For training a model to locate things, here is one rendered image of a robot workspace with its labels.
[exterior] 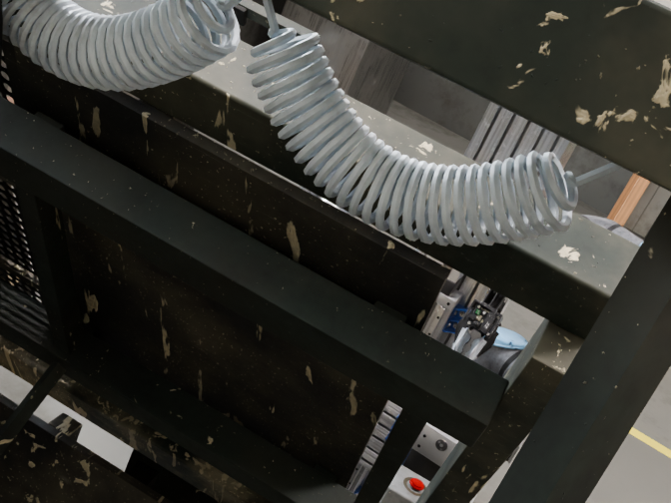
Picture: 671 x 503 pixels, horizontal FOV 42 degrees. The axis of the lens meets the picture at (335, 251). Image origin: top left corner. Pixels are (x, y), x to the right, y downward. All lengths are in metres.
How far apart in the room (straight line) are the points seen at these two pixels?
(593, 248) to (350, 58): 6.76
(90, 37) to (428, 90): 9.78
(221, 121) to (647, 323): 0.71
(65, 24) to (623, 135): 0.48
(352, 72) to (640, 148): 7.22
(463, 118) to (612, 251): 9.33
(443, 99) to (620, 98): 9.88
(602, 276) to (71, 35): 0.66
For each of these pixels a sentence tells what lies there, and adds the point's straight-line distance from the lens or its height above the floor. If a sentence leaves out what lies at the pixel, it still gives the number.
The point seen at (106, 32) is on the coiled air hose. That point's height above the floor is 1.99.
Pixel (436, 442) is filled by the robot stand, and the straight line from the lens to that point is 2.43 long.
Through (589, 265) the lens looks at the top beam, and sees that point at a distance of 1.09.
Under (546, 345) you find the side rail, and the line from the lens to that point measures 1.13.
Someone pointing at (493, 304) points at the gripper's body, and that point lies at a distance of 1.93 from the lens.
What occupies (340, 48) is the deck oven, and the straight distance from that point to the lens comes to 7.82.
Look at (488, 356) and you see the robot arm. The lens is 2.45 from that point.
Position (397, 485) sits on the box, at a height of 0.93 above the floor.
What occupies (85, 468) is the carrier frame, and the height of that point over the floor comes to 0.80.
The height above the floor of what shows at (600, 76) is 2.15.
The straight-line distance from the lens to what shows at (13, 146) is 1.37.
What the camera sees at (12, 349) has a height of 0.86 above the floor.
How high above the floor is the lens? 2.20
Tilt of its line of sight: 23 degrees down
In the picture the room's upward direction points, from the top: 25 degrees clockwise
